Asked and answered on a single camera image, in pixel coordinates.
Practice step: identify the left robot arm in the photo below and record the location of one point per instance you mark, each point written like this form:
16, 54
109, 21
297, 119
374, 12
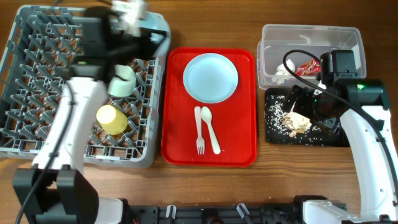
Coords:
54, 189

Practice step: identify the white plastic spoon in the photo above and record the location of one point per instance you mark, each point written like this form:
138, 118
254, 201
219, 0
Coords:
206, 115

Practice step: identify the grey dishwasher rack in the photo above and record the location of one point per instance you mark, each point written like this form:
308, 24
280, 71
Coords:
43, 42

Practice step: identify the yellow cup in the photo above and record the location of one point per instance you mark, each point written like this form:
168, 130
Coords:
111, 119

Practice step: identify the large light blue plate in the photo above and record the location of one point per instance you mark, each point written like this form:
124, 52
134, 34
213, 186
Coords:
210, 78

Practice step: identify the food scraps and rice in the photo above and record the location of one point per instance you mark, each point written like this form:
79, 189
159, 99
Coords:
286, 123

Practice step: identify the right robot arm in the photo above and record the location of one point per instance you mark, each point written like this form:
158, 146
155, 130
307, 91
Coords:
361, 108

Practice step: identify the red plastic tray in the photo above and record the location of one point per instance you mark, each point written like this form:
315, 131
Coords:
234, 120

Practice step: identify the white plastic fork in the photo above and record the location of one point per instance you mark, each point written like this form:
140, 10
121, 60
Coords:
200, 143

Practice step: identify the green bowl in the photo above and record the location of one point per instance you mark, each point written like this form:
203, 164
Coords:
124, 82

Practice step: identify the black tray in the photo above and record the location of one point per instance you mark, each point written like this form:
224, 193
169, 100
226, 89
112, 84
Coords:
325, 138

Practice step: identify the clear plastic bin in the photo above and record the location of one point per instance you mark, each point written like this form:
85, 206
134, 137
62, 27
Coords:
278, 39

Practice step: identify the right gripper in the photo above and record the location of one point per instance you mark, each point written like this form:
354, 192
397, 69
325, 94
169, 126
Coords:
300, 106

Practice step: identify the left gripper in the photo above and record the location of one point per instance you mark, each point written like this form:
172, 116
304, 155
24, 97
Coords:
156, 37

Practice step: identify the red snack wrapper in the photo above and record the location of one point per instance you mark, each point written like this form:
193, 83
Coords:
310, 68

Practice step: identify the crumpled white tissue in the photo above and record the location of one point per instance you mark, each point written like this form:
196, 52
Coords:
282, 71

